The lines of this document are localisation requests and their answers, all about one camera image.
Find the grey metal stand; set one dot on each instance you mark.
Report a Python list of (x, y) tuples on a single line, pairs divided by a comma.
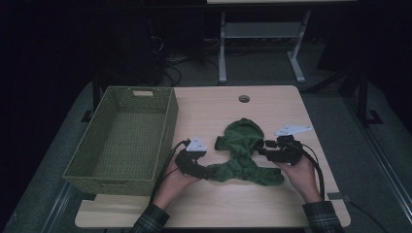
[(259, 30)]

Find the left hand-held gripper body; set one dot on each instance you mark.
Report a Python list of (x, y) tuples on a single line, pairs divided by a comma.
[(188, 161)]

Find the person's right hand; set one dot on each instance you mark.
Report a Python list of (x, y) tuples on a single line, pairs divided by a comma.
[(302, 179)]

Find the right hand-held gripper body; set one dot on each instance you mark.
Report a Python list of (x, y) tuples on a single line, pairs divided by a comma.
[(288, 152)]

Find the dark stand with foot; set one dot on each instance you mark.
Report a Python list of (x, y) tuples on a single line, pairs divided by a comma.
[(364, 97), (95, 93)]

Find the person's left hand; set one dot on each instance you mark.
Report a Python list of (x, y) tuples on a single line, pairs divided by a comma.
[(173, 187)]

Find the green woven basket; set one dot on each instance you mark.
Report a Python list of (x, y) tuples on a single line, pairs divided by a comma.
[(123, 142)]

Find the grey tape strip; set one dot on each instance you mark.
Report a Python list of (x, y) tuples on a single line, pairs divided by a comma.
[(338, 196)]

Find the green plush garment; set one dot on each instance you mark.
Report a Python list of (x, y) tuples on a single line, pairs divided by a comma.
[(241, 139)]

